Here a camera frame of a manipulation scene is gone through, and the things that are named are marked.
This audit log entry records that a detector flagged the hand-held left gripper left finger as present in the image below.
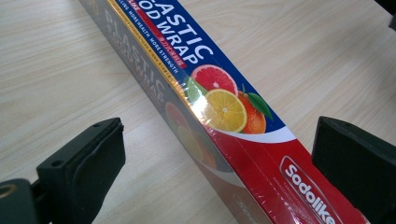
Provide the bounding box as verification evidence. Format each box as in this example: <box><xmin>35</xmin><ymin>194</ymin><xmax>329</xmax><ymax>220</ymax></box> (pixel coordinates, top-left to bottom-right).
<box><xmin>35</xmin><ymin>117</ymin><xmax>127</xmax><ymax>224</ymax></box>

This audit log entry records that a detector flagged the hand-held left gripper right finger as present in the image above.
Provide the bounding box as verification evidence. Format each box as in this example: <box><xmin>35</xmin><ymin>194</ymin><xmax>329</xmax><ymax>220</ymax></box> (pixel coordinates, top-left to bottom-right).
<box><xmin>311</xmin><ymin>116</ymin><xmax>396</xmax><ymax>224</ymax></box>

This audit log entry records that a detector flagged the blue and red food wrap box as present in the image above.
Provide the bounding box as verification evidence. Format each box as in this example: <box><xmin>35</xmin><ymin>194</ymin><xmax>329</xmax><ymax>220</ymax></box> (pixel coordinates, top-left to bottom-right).
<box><xmin>78</xmin><ymin>0</ymin><xmax>372</xmax><ymax>224</ymax></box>

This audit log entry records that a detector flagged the dark object at table edge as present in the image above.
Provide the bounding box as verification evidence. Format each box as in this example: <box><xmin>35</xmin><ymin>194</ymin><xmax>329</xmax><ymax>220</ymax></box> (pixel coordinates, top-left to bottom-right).
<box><xmin>374</xmin><ymin>0</ymin><xmax>396</xmax><ymax>32</ymax></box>

